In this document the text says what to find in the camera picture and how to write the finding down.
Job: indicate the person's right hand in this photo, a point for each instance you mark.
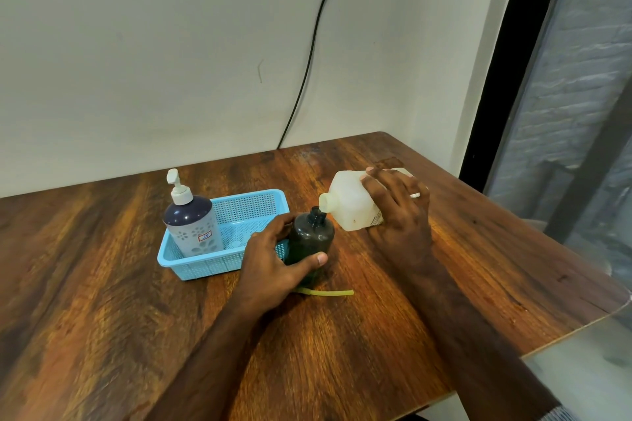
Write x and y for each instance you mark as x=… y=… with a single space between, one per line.
x=402 y=223

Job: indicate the person's left hand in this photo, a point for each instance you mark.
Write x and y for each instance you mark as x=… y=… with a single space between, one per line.
x=266 y=272

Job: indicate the person's right thumb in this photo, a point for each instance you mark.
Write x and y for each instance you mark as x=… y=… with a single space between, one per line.
x=373 y=196

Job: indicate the person's left thumb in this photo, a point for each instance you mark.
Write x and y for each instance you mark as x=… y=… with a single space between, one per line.
x=308 y=264

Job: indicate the white plastic jug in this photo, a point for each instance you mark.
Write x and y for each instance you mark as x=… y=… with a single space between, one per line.
x=348 y=201

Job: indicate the dark green plastic bottle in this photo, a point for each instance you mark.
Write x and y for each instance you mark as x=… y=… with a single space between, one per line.
x=308 y=238

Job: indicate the person's right forearm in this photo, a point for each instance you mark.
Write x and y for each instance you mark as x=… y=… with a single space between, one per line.
x=474 y=346

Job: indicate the person's left forearm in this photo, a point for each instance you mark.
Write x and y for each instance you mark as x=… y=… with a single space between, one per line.
x=207 y=366

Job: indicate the yellow-green plastic tube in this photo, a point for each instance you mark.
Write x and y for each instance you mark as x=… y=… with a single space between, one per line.
x=331 y=293

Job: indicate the light blue plastic basket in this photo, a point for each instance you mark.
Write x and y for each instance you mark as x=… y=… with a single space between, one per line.
x=237 y=218

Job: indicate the dark pump dispenser bottle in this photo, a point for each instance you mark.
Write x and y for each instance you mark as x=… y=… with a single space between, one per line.
x=190 y=228

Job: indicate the dark metal bar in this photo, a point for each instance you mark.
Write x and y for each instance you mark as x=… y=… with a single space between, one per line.
x=590 y=164

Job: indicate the grey sleeve cuff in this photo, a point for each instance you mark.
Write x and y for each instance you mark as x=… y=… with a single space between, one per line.
x=560 y=413

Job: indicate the black window frame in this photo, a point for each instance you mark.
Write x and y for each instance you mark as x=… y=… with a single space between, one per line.
x=513 y=60

